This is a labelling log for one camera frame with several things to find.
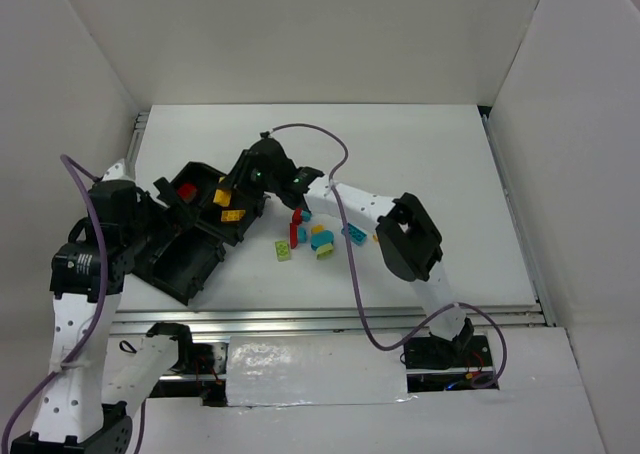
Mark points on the red lego with flower print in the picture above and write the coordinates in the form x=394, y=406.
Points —
x=187, y=192

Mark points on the teal rounded lego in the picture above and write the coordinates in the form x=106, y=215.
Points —
x=321, y=238

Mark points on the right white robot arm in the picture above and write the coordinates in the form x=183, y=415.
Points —
x=408, y=239

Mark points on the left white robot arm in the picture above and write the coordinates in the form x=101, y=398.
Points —
x=77, y=412

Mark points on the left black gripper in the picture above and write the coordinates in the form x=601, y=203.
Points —
x=163, y=219

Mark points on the aluminium rail frame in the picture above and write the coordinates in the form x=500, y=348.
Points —
x=439, y=153

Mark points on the blue flat lego brick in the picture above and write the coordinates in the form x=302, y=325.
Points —
x=355, y=234

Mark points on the red curved lego lower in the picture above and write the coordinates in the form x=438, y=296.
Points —
x=293, y=235

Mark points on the red arch lego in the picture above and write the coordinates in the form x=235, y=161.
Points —
x=297, y=216

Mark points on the yellow lego brick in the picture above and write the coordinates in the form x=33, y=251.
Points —
x=232, y=215

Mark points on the black four-compartment tray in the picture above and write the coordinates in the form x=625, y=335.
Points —
x=200, y=229

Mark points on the orange-yellow lego brick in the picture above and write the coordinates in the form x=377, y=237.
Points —
x=222, y=197

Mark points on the light green slope lego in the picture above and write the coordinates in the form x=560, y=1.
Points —
x=324, y=251

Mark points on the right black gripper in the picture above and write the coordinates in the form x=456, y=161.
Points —
x=245, y=172

